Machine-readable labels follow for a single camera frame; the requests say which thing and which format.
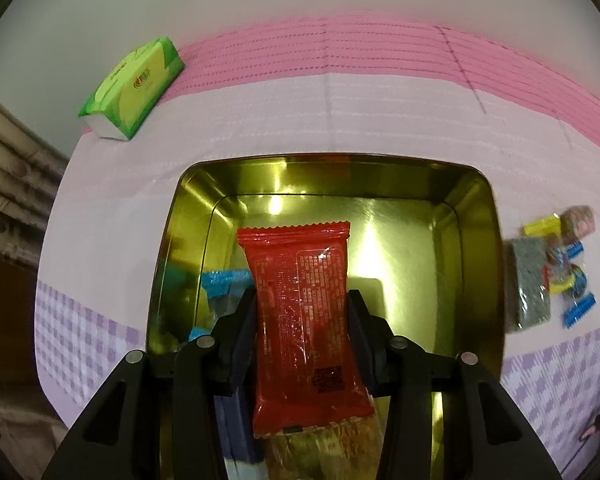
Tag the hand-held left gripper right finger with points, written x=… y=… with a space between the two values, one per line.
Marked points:
x=362 y=355

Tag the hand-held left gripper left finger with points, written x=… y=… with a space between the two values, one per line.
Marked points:
x=242 y=355

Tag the red snack packet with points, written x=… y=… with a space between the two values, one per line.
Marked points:
x=300 y=310

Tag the dark blue snack packet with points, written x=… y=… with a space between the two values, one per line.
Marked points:
x=237 y=430

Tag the teal snack packet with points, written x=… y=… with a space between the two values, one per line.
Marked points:
x=220 y=280

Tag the gold metal tin box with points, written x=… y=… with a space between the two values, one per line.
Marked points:
x=405 y=260

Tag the clear peanut bar packet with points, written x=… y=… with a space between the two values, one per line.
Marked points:
x=320 y=452

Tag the pink snack block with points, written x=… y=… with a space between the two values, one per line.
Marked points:
x=580 y=220

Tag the green speckled snack block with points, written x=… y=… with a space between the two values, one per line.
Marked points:
x=527 y=285

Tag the yellow blue candy packet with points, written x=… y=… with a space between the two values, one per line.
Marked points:
x=575 y=280

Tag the green tissue pack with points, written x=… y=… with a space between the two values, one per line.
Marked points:
x=135 y=85

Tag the bamboo furniture frame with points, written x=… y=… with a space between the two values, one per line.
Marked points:
x=15 y=180

